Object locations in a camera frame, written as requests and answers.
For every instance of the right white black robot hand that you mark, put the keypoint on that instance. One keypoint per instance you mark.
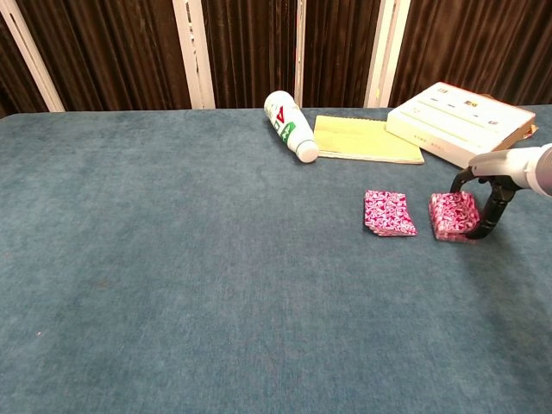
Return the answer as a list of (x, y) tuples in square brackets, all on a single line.
[(500, 166)]

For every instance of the white frame post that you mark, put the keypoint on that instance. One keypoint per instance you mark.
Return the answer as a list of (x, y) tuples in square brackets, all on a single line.
[(30, 56), (192, 52), (388, 52), (300, 64)]

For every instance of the yellow spiral notepad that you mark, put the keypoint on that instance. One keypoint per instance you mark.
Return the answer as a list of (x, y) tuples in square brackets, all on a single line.
[(358, 140)]

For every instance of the pink patterned packet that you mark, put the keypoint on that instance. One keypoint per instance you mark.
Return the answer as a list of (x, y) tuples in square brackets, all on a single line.
[(453, 213), (388, 213)]

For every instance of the white plastic bottle green label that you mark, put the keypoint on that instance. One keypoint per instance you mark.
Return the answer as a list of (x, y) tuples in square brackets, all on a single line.
[(284, 121)]

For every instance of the thick white book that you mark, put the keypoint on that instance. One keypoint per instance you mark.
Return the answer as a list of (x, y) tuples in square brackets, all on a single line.
[(453, 116)]

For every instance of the blue felt table cloth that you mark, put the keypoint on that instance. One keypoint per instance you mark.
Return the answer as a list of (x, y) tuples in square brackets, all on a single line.
[(172, 259)]

